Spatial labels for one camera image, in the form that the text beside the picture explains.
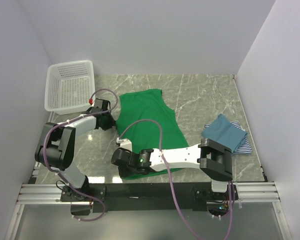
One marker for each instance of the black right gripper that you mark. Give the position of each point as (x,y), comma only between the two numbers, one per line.
(123,173)

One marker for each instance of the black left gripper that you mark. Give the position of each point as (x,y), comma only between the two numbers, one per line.
(111,122)

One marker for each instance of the green tank top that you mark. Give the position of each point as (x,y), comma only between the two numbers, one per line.
(149,104)

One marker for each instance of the teal tank top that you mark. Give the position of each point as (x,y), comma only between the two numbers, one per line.
(222,131)

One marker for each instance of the blue white striped tank top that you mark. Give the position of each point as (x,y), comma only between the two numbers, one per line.
(246,148)

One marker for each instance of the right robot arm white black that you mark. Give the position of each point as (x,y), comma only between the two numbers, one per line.
(213,158)

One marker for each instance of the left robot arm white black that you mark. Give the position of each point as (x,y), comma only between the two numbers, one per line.
(56,146)

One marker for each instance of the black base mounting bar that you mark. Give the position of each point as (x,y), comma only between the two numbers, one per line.
(145,197)

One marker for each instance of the white plastic laundry basket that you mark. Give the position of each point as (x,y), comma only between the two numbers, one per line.
(69,86)

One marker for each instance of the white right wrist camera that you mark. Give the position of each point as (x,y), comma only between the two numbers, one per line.
(124,143)

